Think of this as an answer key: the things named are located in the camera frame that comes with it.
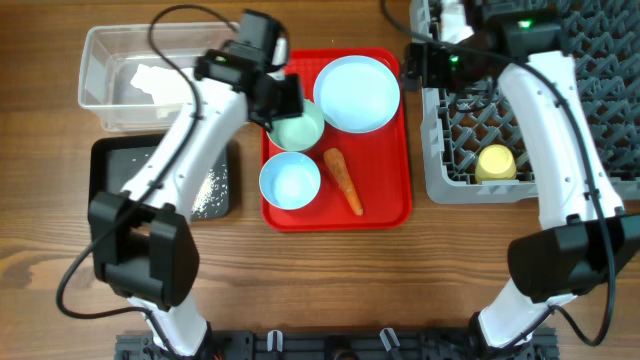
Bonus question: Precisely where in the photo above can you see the green bowl with rice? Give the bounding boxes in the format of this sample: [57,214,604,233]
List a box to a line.
[268,100,325,152]

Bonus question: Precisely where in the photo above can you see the white tissue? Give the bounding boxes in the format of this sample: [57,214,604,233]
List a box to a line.
[130,64,193,105]

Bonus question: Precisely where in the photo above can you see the large light blue plate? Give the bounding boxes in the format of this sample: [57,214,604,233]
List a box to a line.
[313,55,400,134]

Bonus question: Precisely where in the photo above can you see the yellow plastic cup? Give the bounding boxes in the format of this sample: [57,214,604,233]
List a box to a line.
[475,144,517,183]

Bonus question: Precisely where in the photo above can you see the orange carrot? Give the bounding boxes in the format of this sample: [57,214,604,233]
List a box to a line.
[323,148,364,216]

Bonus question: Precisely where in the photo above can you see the small light blue bowl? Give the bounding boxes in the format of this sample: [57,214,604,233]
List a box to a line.
[259,152,321,211]

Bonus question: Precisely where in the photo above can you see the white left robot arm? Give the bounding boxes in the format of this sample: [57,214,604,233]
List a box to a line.
[88,10,303,359]

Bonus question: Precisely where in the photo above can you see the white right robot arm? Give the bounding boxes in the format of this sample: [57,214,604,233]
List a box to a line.
[401,1,639,359]

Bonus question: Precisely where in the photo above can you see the clear plastic waste bin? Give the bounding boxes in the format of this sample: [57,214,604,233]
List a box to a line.
[78,22,235,132]

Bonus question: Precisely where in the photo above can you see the grey dishwasher rack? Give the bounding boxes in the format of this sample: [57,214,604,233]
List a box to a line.
[402,0,639,204]

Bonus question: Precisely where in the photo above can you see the pile of white rice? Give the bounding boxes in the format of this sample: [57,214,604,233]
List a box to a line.
[192,165,230,220]

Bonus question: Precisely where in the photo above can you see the black rectangular tray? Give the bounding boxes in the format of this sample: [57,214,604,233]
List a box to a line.
[88,133,231,217]

